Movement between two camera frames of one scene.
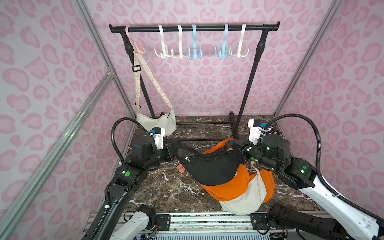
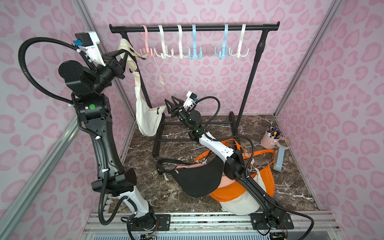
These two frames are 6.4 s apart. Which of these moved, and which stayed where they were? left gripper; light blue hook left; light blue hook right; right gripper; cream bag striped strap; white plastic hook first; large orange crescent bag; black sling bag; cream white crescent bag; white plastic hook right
Moved: black sling bag; left gripper; cream bag striped strap; right gripper
Stayed: light blue hook right; cream white crescent bag; light blue hook left; white plastic hook right; white plastic hook first; large orange crescent bag
